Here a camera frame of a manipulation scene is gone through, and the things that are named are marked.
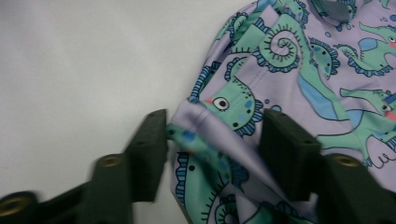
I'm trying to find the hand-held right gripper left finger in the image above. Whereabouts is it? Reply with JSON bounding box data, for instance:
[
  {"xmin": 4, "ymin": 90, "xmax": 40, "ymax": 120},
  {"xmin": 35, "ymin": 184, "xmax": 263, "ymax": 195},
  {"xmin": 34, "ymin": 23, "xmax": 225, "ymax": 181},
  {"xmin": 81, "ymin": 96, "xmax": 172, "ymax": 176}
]
[{"xmin": 77, "ymin": 108, "xmax": 169, "ymax": 224}]

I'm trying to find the purple green patterned cloth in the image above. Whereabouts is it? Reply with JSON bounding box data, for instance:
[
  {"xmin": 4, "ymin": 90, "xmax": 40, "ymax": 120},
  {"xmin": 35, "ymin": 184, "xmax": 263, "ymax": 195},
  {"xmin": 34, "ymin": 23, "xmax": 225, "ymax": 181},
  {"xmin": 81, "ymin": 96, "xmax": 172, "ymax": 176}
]
[{"xmin": 165, "ymin": 0, "xmax": 396, "ymax": 224}]

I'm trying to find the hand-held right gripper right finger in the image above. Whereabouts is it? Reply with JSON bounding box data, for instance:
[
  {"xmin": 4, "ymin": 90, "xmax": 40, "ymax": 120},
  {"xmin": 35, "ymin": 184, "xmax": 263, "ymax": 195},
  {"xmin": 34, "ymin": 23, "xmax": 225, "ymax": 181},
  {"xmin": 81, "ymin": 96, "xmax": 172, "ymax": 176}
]
[{"xmin": 259, "ymin": 107, "xmax": 396, "ymax": 224}]

